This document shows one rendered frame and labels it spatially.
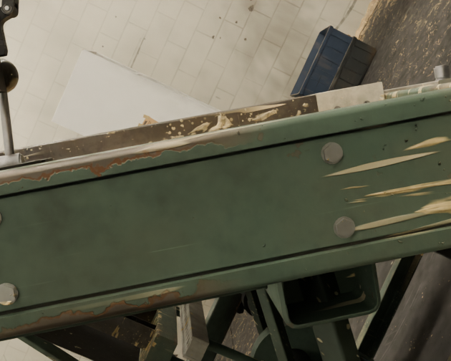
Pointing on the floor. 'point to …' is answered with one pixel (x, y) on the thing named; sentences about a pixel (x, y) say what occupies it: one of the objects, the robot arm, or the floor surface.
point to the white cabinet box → (119, 98)
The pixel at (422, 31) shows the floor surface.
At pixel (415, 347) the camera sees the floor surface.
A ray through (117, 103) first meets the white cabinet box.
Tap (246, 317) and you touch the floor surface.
